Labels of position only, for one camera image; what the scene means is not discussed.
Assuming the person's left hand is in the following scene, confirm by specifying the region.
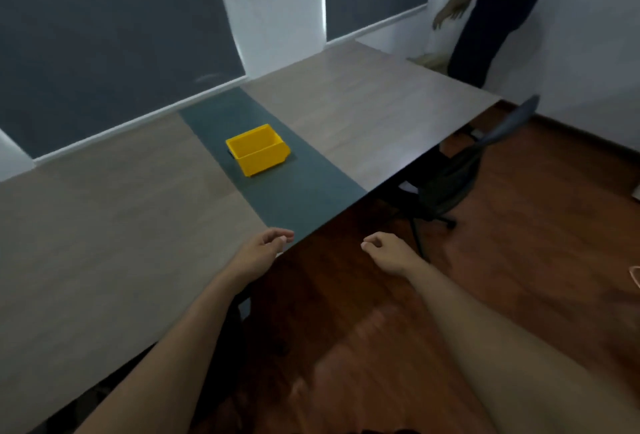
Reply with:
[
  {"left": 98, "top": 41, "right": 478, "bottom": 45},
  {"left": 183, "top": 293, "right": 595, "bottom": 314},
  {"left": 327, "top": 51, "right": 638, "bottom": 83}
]
[{"left": 224, "top": 228, "right": 295, "bottom": 291}]

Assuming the person's right hand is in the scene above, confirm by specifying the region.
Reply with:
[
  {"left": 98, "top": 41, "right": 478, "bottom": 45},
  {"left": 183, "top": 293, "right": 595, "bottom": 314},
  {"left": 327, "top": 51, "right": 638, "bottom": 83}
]
[{"left": 360, "top": 232, "right": 426, "bottom": 278}]

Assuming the person's right forearm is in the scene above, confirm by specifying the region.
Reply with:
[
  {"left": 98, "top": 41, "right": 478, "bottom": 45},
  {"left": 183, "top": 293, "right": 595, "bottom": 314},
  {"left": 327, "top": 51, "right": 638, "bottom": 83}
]
[{"left": 405, "top": 261, "right": 640, "bottom": 434}]

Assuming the person's left forearm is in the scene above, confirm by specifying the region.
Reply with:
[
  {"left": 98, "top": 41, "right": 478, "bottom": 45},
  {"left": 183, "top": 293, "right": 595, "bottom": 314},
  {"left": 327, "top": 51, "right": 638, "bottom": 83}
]
[{"left": 75, "top": 271, "right": 248, "bottom": 434}]

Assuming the dark green table mat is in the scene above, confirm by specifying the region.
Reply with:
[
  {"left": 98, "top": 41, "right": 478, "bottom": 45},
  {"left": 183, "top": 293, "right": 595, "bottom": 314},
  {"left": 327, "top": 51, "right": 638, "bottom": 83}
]
[{"left": 178, "top": 87, "right": 368, "bottom": 244}]

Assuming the yellow plastic bin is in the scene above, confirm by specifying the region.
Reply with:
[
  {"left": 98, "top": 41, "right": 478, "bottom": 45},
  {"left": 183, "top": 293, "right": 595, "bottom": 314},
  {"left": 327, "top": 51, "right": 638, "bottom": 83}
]
[{"left": 225, "top": 123, "right": 291, "bottom": 177}]

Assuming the black office chair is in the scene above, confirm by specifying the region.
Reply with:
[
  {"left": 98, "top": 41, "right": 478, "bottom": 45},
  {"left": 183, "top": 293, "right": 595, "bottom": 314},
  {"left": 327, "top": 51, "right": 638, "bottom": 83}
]
[{"left": 385, "top": 94, "right": 541, "bottom": 262}]

